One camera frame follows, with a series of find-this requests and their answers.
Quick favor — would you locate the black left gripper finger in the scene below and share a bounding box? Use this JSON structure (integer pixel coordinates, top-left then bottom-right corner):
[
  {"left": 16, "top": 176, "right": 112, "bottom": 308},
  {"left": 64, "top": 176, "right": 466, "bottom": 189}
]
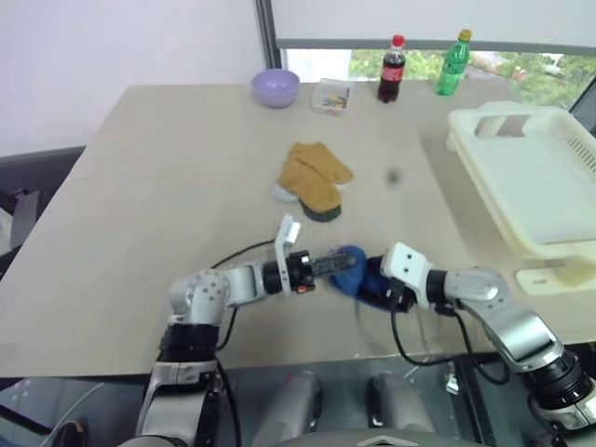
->
[{"left": 311, "top": 248, "right": 356, "bottom": 280}]

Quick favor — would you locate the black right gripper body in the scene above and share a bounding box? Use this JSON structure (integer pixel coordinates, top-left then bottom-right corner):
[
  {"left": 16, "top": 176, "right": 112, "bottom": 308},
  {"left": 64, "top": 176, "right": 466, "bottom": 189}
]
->
[{"left": 364, "top": 252, "right": 419, "bottom": 314}]

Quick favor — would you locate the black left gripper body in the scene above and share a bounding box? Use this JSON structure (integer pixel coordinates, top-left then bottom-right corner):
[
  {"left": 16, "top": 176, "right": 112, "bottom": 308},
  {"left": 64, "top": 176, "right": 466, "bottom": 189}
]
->
[{"left": 285, "top": 250, "right": 318, "bottom": 296}]

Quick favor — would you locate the clear box with coloured bits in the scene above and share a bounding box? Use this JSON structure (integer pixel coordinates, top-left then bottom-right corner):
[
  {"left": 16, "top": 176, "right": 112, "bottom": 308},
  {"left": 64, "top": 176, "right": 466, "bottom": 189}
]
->
[{"left": 310, "top": 77, "right": 358, "bottom": 116}]

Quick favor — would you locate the white plastic basket tray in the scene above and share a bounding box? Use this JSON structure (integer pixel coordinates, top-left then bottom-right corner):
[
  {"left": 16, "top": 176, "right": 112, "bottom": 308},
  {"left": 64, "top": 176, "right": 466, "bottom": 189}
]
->
[{"left": 446, "top": 102, "right": 596, "bottom": 261}]

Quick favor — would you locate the dark green cloth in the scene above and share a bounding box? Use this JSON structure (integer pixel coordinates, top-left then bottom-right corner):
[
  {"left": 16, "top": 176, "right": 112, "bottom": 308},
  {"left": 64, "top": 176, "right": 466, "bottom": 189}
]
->
[{"left": 301, "top": 200, "right": 345, "bottom": 224}]

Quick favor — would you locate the light blue cloth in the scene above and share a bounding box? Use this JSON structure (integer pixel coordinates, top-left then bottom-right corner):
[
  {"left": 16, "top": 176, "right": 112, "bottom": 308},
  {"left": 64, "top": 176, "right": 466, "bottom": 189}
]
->
[{"left": 268, "top": 181, "right": 300, "bottom": 205}]

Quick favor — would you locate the grey rounded housing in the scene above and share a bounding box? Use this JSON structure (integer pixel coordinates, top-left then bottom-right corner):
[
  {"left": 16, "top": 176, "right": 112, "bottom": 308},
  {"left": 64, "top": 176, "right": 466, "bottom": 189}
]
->
[{"left": 263, "top": 372, "right": 324, "bottom": 441}]

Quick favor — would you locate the purple plastic bowl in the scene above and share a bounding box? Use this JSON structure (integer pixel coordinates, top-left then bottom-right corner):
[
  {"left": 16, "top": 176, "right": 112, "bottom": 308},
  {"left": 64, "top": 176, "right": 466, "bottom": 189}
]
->
[{"left": 251, "top": 69, "right": 301, "bottom": 110}]

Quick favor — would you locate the cola bottle red cap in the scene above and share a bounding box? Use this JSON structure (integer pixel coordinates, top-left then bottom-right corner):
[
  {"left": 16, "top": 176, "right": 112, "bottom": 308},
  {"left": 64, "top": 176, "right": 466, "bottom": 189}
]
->
[{"left": 376, "top": 34, "right": 407, "bottom": 104}]

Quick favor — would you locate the green bottle yellow cap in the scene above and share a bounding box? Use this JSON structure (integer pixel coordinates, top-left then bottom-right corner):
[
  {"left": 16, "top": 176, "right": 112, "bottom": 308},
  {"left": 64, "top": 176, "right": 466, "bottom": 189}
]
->
[{"left": 433, "top": 29, "right": 474, "bottom": 98}]

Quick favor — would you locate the grey roller blind bar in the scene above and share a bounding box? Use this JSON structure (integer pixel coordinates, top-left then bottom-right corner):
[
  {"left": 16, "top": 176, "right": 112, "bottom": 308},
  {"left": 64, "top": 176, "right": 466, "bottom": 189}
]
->
[{"left": 276, "top": 36, "right": 596, "bottom": 53}]

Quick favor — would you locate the dark chair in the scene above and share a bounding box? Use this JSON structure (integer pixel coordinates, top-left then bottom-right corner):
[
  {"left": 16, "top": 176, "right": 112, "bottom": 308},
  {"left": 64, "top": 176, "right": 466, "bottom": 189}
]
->
[{"left": 0, "top": 145, "right": 88, "bottom": 282}]

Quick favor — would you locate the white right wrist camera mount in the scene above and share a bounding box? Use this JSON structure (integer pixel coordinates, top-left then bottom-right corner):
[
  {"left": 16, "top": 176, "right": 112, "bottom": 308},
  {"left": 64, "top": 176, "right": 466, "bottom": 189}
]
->
[{"left": 380, "top": 241, "right": 438, "bottom": 300}]

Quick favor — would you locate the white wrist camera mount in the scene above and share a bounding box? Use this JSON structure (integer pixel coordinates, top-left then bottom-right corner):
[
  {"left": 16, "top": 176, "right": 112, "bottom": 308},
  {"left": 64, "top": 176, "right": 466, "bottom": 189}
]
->
[
  {"left": 272, "top": 214, "right": 303, "bottom": 295},
  {"left": 380, "top": 241, "right": 438, "bottom": 300}
]

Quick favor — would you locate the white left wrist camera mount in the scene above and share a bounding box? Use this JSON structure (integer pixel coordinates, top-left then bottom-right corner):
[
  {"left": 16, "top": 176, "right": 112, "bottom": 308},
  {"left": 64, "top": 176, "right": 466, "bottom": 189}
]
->
[{"left": 272, "top": 214, "right": 303, "bottom": 295}]

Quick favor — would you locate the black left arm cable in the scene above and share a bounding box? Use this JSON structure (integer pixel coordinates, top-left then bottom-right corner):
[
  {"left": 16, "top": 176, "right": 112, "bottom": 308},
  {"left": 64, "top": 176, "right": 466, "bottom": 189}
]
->
[{"left": 208, "top": 238, "right": 277, "bottom": 447}]

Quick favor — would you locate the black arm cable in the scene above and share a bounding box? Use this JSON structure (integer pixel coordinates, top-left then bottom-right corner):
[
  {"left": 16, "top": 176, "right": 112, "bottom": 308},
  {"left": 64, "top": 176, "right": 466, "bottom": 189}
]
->
[
  {"left": 208, "top": 238, "right": 277, "bottom": 447},
  {"left": 384, "top": 278, "right": 513, "bottom": 386}
]

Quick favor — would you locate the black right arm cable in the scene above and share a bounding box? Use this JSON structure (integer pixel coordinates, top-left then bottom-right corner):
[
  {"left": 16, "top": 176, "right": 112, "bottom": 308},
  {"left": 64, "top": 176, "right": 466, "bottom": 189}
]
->
[{"left": 384, "top": 278, "right": 513, "bottom": 386}]

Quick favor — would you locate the grey window frame post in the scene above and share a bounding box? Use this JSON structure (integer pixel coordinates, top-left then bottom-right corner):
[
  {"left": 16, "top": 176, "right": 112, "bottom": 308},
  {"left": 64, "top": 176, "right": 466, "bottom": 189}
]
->
[{"left": 252, "top": 0, "right": 284, "bottom": 72}]

